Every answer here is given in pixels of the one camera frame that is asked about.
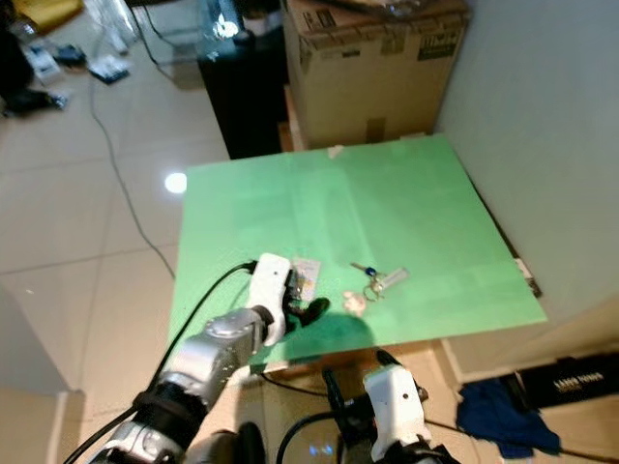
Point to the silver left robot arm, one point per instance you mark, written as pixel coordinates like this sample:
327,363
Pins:
222,348

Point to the white printed card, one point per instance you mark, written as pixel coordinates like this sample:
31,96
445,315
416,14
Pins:
308,278

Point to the small white crumpled lump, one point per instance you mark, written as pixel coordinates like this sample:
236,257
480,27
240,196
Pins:
355,302

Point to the key bunch with silver tag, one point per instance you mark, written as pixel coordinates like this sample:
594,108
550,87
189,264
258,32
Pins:
382,280

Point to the blue cloth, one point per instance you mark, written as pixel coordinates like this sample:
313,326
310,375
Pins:
503,416

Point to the green mat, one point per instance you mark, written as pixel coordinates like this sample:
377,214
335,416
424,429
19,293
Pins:
426,217

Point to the beige tape piece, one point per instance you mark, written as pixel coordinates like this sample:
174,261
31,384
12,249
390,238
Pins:
336,151

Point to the black box with white print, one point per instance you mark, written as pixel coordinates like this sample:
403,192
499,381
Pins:
571,382

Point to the black cabinet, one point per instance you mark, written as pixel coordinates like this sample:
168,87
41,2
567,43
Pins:
247,97

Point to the brown cardboard box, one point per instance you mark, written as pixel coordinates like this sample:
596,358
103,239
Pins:
377,68

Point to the dark blue flat packet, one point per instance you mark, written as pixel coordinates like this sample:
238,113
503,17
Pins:
109,69

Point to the white flat packet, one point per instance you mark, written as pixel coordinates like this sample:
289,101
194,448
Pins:
44,61

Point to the black bag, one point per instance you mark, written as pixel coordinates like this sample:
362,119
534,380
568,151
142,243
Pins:
14,68

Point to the yellow bag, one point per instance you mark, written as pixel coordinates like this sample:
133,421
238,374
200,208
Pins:
48,12

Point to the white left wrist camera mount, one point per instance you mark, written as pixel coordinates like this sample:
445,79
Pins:
271,280

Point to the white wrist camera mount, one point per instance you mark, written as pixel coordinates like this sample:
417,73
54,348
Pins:
397,404
271,280

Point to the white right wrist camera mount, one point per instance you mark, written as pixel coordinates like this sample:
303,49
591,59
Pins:
397,404

